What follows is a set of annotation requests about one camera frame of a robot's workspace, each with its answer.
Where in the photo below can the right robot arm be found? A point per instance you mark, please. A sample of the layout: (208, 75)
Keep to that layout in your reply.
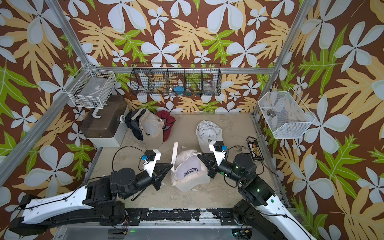
(260, 207)

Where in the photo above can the dark grey baseball cap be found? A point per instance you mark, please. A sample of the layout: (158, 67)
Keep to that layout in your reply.
(138, 134)

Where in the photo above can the beige baseball cap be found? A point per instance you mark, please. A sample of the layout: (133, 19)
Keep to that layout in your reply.
(152, 129)

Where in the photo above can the white box with brown lid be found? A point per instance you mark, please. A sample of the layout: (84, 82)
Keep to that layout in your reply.
(106, 128)

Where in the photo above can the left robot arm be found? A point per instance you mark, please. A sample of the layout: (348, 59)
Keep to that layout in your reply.
(99, 201)

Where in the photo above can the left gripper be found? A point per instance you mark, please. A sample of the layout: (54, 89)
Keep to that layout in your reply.
(155, 173)

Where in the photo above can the white wire wall basket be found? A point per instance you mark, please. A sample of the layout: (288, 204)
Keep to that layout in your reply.
(91, 87)

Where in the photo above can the black wire wall basket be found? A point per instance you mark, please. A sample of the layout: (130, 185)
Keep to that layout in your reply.
(196, 79)

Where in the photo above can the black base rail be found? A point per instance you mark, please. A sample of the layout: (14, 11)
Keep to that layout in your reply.
(202, 216)

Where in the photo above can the black parallel charging board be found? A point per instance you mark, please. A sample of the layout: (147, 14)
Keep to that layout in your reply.
(254, 149)

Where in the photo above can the black baseball cap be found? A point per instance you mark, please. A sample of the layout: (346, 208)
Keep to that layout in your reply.
(132, 120)

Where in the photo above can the red baseball cap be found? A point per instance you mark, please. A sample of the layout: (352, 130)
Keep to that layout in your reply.
(169, 122)

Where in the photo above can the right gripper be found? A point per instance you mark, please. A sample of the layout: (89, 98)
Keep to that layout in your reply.
(214, 162)

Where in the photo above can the white New York baseball cap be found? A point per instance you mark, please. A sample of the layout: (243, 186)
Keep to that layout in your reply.
(208, 131)

